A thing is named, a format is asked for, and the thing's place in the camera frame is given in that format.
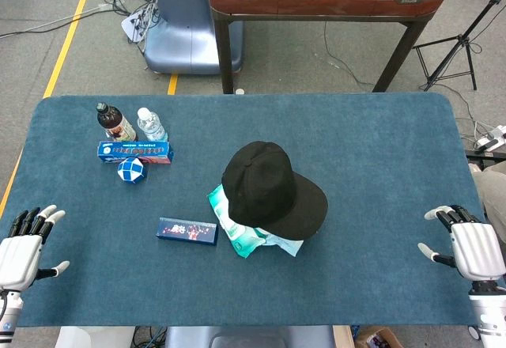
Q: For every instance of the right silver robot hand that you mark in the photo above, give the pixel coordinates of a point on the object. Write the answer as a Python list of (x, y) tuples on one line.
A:
[(474, 249)]

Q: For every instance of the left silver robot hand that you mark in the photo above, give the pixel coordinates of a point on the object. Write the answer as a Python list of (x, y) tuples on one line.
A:
[(17, 255)]

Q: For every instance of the black baseball cap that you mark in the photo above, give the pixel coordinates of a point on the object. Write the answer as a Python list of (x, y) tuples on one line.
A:
[(269, 190)]

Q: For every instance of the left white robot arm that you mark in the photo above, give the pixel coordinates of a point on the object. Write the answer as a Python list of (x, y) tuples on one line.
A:
[(8, 312)]

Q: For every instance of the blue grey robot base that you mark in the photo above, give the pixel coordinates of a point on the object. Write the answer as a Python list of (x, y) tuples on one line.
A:
[(186, 35)]

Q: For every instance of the white power strip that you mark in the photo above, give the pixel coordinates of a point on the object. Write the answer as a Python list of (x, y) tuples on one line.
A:
[(492, 138)]

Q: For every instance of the blue felt table mat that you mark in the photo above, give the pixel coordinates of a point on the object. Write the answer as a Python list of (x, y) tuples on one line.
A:
[(356, 213)]

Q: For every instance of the cardboard box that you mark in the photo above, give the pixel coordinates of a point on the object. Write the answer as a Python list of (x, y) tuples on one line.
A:
[(375, 338)]

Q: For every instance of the blue white snake cube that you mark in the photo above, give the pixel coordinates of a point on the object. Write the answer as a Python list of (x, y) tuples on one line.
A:
[(131, 170)]

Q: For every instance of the blue red cookie box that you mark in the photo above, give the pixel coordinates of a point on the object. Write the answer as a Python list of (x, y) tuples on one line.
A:
[(134, 152)]

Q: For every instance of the dark brown drink bottle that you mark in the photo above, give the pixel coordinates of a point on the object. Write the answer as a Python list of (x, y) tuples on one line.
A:
[(116, 124)]

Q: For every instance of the dark blue long box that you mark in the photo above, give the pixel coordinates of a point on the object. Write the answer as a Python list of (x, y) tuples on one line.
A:
[(187, 231)]

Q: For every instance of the clear water bottle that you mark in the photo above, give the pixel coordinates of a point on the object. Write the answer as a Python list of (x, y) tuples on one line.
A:
[(152, 125)]

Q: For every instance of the light blue wipes pack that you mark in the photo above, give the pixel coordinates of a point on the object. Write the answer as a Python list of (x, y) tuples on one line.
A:
[(286, 245)]

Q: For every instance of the black tripod stand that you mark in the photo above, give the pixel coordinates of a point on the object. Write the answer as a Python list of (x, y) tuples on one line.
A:
[(458, 43)]

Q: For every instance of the teal wet wipes pack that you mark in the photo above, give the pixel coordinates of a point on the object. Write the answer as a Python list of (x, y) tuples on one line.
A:
[(231, 221)]

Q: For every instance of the blue grey robot torso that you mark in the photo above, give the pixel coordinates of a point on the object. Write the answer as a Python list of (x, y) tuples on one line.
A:
[(245, 337)]

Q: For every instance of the brown mahjong table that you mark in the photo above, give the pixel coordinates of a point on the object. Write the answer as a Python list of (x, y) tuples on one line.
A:
[(328, 0)]

